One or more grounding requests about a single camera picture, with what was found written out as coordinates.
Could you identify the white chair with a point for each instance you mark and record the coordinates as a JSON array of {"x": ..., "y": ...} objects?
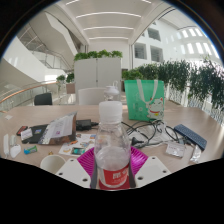
[{"x": 90, "y": 96}]

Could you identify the white computer mouse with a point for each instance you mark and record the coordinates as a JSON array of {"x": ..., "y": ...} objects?
[{"x": 15, "y": 151}]

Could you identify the long green hedge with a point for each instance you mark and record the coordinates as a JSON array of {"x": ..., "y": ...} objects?
[{"x": 180, "y": 76}]

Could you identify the white paper sheet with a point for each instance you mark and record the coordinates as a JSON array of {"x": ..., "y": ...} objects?
[{"x": 8, "y": 117}]

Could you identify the white card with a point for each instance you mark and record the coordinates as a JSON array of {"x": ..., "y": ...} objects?
[{"x": 26, "y": 134}]

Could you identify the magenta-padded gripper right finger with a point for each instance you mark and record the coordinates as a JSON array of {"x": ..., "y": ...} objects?
[{"x": 151, "y": 170}]

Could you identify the dark blue keyboard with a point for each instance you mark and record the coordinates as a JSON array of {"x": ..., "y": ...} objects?
[{"x": 190, "y": 136}]

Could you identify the small red and black box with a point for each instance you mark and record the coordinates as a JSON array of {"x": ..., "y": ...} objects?
[{"x": 21, "y": 130}]

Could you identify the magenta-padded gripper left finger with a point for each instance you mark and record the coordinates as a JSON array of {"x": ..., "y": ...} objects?
[{"x": 75, "y": 173}]

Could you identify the green tote bag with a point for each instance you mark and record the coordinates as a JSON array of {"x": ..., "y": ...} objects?
[{"x": 140, "y": 100}]

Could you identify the white cabinet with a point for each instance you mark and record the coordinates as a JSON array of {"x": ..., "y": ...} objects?
[{"x": 96, "y": 75}]

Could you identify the white packet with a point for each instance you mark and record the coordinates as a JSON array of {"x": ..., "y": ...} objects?
[{"x": 175, "y": 149}]

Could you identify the black notebook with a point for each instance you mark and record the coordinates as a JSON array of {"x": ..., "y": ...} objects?
[{"x": 40, "y": 131}]

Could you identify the glass railing with wooden handrail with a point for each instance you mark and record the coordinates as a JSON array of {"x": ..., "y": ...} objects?
[{"x": 26, "y": 91}]

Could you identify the blue and green tube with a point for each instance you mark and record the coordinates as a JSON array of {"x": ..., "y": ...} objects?
[{"x": 30, "y": 150}]

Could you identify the colourful sticker sheet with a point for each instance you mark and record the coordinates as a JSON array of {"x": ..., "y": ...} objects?
[{"x": 80, "y": 146}]

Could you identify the small white charger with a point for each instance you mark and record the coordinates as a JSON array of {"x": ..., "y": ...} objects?
[{"x": 13, "y": 140}]

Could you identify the black chair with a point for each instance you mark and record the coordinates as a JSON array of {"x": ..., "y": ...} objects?
[{"x": 43, "y": 99}]

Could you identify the potted plant in brown planter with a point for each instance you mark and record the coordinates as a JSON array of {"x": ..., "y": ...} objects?
[{"x": 70, "y": 78}]

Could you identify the clear shaker bottle white lid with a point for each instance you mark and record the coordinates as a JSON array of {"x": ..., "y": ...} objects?
[{"x": 111, "y": 91}]

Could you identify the small clear packet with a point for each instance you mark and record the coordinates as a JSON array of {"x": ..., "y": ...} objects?
[{"x": 196, "y": 154}]

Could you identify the clear water bottle red label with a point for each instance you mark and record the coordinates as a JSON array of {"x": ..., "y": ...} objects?
[{"x": 111, "y": 156}]

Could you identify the green plants row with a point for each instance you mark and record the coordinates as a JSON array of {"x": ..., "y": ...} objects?
[{"x": 98, "y": 54}]

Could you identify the silver foil booklet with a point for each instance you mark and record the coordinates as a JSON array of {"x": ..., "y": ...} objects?
[{"x": 60, "y": 128}]

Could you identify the black power adapter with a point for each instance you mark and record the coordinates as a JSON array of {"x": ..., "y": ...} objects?
[{"x": 84, "y": 124}]

